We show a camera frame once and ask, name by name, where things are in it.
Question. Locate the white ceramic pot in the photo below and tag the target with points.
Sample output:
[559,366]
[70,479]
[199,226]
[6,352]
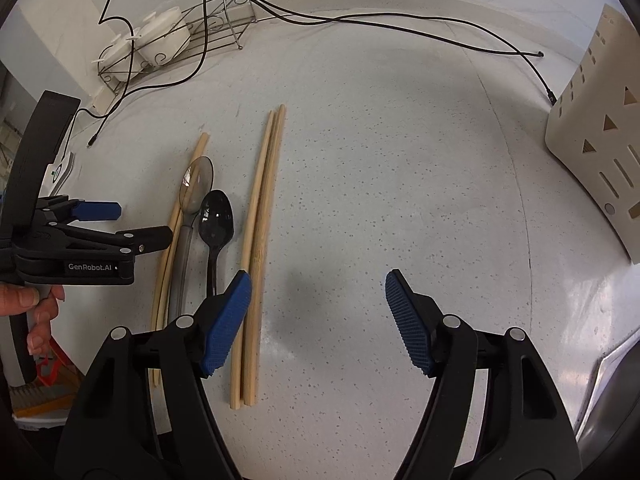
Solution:
[162,37]
[120,61]

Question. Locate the white ceramic pot right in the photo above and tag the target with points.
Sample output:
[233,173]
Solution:
[162,37]

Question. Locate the white ceramic pot left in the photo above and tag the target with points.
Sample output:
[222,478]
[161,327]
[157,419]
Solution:
[120,61]

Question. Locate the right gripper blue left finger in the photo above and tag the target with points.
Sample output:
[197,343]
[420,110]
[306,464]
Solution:
[221,318]

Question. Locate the black plastic spoon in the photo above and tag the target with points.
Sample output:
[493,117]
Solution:
[216,230]

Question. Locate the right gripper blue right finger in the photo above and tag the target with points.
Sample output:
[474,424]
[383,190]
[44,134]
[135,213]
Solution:
[412,313]

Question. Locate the beige plastic utensil holder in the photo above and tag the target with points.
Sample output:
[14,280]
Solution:
[593,127]

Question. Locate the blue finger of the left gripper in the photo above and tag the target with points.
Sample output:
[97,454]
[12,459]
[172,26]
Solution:
[146,240]
[97,211]

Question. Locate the light wooden chopstick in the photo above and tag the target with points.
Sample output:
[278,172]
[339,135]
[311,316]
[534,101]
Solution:
[195,184]
[164,270]
[236,399]
[253,324]

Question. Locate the white square charger device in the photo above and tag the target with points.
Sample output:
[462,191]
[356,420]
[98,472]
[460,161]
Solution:
[56,175]

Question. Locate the person left hand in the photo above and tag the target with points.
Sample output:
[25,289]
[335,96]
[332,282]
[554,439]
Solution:
[21,299]

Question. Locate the clear grey plastic spoon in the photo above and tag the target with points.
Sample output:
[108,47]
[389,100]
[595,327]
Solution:
[187,239]

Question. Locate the metal wire rack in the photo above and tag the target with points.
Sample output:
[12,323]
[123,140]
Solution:
[214,25]

